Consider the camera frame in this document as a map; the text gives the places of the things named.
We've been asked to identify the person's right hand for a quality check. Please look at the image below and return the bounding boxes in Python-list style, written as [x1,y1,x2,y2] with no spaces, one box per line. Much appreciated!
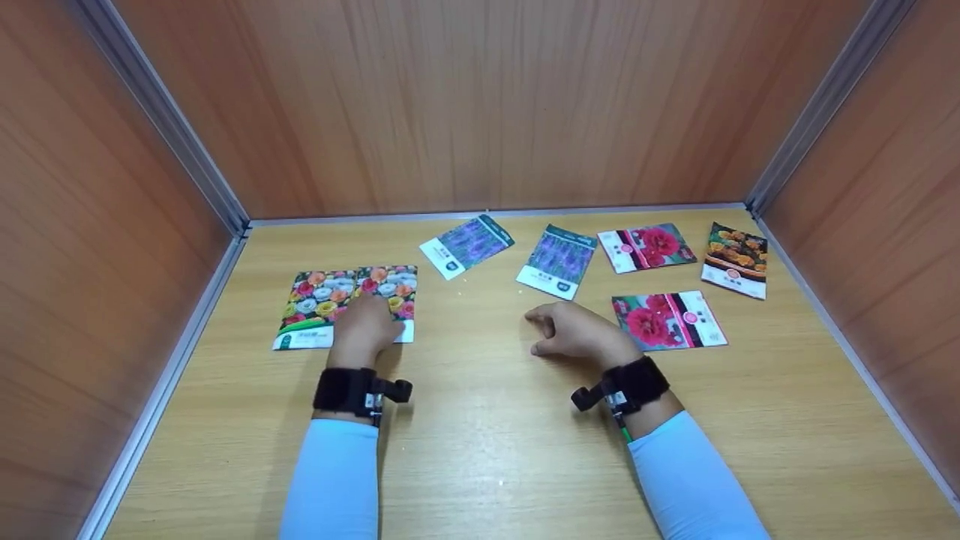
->
[524,301,644,369]

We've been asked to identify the person's left hand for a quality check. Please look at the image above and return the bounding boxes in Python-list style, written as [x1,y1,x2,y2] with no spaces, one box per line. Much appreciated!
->
[327,295,407,371]

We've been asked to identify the person's right forearm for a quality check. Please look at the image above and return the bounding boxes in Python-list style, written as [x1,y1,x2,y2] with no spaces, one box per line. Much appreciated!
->
[621,390,773,540]

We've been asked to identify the person's left forearm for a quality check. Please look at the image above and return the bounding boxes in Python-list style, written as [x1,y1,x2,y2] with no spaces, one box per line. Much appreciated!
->
[278,409,381,540]

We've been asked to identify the multicolour flower seed packet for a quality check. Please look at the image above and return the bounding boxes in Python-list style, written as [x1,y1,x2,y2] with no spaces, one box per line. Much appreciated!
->
[271,270,359,352]
[352,264,419,345]

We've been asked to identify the purple flower seed packet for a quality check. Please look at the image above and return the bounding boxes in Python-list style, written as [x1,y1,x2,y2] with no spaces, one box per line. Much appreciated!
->
[515,223,599,302]
[418,214,516,282]

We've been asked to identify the black wrist band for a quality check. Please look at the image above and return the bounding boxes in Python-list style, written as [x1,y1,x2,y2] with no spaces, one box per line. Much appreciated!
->
[571,355,671,442]
[312,367,414,427]

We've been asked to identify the red flower seed packet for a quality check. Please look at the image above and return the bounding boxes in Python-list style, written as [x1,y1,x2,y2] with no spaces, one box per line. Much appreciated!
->
[596,222,698,275]
[611,289,729,353]

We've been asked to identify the orange flower seed packet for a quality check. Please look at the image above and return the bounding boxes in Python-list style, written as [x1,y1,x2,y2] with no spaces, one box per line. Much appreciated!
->
[700,220,770,302]

